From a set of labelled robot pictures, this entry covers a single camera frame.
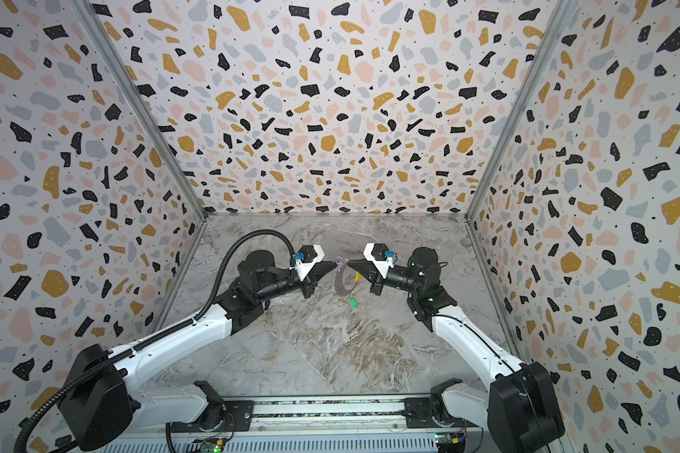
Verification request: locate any aluminium mounting rail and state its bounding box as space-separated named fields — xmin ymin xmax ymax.
xmin=81 ymin=393 xmax=565 ymax=440

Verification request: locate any right circuit board with wires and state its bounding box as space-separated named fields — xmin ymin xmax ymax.
xmin=436 ymin=431 xmax=467 ymax=453

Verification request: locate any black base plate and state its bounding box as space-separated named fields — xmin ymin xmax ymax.
xmin=400 ymin=396 xmax=476 ymax=430
xmin=171 ymin=400 xmax=255 ymax=434

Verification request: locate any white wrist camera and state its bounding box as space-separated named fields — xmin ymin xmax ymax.
xmin=294 ymin=245 xmax=325 ymax=282
xmin=364 ymin=243 xmax=397 ymax=279

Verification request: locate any black corrugated cable conduit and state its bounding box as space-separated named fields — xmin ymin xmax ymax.
xmin=12 ymin=228 xmax=296 ymax=453

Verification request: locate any white slotted cable duct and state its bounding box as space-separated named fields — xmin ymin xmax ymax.
xmin=96 ymin=433 xmax=437 ymax=452

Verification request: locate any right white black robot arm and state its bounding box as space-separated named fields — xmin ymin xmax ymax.
xmin=347 ymin=243 xmax=565 ymax=452

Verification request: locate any left green circuit board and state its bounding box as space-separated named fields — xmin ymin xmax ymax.
xmin=199 ymin=437 xmax=230 ymax=453

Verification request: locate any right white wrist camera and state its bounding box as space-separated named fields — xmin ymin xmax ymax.
xmin=364 ymin=243 xmax=397 ymax=279

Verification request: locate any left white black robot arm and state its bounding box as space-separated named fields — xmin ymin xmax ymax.
xmin=58 ymin=245 xmax=336 ymax=451

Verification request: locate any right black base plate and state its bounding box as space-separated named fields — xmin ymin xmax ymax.
xmin=400 ymin=396 xmax=476 ymax=430

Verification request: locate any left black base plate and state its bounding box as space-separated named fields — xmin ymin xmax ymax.
xmin=171 ymin=400 xmax=255 ymax=434

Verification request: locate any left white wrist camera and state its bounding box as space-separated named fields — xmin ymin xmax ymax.
xmin=294 ymin=245 xmax=325 ymax=282

